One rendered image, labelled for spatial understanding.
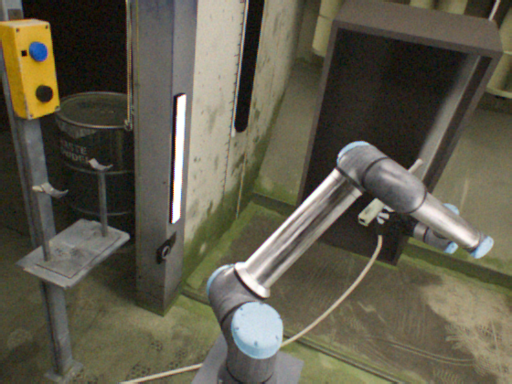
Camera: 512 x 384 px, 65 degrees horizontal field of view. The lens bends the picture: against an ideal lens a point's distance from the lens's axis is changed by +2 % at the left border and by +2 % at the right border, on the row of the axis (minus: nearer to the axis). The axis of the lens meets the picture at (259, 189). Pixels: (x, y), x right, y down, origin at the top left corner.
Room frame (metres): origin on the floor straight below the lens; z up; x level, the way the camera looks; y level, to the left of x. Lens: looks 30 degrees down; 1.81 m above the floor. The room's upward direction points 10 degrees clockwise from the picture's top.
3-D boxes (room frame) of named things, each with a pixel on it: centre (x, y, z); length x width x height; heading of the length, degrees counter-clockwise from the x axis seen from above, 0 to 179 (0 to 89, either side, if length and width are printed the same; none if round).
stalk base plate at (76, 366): (1.14, 0.76, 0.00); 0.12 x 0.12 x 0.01; 74
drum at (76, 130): (2.24, 0.98, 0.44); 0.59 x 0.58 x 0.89; 55
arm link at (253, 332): (0.81, -0.06, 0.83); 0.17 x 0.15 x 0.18; 29
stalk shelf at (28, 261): (1.11, 0.62, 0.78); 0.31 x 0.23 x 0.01; 164
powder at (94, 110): (2.24, 0.98, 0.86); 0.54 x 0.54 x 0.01
